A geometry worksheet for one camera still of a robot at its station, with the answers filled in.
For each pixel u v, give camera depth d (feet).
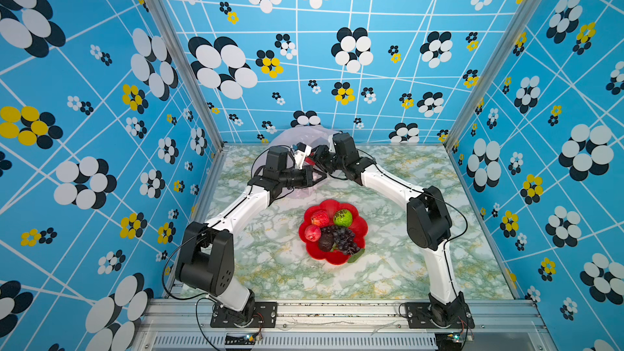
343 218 2.91
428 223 1.77
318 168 2.88
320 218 2.90
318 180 2.56
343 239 2.78
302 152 2.52
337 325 2.38
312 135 3.10
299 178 2.38
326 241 2.76
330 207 3.08
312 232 2.76
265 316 2.42
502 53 2.79
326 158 2.69
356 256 2.66
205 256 1.47
